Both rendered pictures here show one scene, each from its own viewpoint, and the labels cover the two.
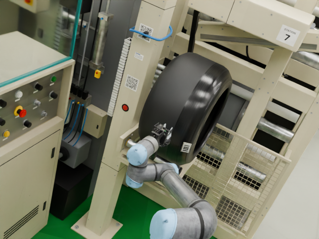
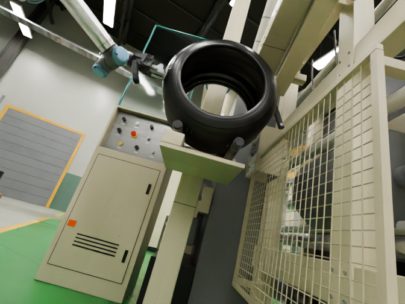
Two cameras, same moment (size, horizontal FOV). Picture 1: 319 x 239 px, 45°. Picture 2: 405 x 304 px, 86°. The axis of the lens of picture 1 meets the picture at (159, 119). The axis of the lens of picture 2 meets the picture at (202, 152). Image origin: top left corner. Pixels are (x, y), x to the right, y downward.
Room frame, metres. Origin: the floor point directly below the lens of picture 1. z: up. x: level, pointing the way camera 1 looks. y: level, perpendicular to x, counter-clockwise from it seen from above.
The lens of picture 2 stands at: (1.54, -1.05, 0.49)
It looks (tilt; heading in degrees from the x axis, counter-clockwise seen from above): 21 degrees up; 73
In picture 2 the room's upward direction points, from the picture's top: 16 degrees clockwise
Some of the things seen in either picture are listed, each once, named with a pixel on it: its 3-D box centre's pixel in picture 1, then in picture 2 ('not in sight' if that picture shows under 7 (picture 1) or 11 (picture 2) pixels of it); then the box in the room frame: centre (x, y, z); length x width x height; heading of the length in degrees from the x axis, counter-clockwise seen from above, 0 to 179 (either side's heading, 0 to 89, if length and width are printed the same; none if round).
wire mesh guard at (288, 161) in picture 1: (204, 168); (279, 209); (2.10, -0.39, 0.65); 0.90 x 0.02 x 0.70; 72
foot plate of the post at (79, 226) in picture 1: (97, 225); not in sight; (1.91, 0.18, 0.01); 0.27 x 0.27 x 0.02; 72
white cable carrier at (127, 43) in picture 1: (120, 79); not in sight; (1.91, 0.27, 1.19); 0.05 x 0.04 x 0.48; 162
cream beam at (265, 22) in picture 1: (250, 11); (288, 30); (2.10, -0.28, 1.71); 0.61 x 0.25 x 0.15; 72
